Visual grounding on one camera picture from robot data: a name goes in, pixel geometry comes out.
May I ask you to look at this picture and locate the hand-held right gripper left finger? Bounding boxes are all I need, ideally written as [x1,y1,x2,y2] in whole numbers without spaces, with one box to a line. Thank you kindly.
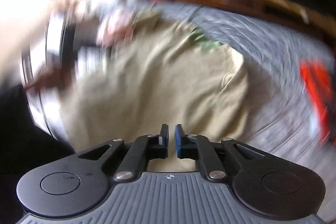
[77,123,170,184]

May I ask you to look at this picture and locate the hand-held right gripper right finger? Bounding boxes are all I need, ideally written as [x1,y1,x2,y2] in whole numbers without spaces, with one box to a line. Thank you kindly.
[175,123,267,182]

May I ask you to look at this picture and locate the pale green fleece garment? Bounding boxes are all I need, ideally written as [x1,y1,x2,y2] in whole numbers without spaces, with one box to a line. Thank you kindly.
[59,13,263,174]

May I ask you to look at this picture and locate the silver quilted bedspread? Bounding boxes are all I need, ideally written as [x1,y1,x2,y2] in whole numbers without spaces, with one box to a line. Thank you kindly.
[115,1,336,214]

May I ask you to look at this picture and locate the dark low wooden table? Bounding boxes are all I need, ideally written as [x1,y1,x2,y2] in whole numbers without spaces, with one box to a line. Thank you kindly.
[176,0,263,14]

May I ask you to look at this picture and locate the orange and navy jacket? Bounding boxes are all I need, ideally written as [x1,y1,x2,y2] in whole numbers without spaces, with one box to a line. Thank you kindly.
[299,59,336,146]

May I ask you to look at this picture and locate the wooden television stand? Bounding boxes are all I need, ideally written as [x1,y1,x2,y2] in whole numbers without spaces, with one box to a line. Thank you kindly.
[244,0,336,38]

